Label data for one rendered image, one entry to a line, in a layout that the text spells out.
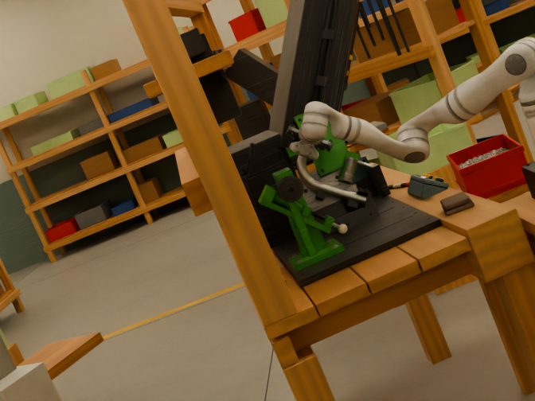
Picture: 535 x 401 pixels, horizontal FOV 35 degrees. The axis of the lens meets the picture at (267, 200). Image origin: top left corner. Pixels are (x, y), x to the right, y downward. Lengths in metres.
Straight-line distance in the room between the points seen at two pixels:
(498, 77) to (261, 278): 0.80
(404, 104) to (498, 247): 3.41
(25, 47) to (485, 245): 10.55
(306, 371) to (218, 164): 0.56
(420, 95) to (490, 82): 3.16
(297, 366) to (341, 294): 0.21
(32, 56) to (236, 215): 10.36
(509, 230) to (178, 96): 0.89
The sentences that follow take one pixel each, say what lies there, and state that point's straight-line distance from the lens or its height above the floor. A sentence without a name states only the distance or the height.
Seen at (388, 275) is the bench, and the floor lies 0.87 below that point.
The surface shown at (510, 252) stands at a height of 0.80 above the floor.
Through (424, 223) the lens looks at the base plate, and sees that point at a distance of 2.38.
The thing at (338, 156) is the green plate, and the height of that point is 1.11.
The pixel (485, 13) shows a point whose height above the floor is 0.90.
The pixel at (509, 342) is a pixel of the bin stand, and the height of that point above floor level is 0.21.
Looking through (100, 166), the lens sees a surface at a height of 0.96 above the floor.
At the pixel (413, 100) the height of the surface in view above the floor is 0.86.
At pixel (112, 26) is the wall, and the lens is 11.98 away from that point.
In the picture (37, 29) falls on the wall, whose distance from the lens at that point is 12.27.
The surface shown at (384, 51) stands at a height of 1.21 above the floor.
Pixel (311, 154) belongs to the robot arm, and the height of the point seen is 1.17.
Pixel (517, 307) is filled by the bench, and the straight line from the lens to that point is 2.27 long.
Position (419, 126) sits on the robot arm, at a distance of 2.49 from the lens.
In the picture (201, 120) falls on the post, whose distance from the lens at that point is 2.03.
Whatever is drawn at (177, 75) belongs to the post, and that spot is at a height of 1.52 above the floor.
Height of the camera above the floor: 1.49
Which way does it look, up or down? 9 degrees down
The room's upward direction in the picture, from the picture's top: 23 degrees counter-clockwise
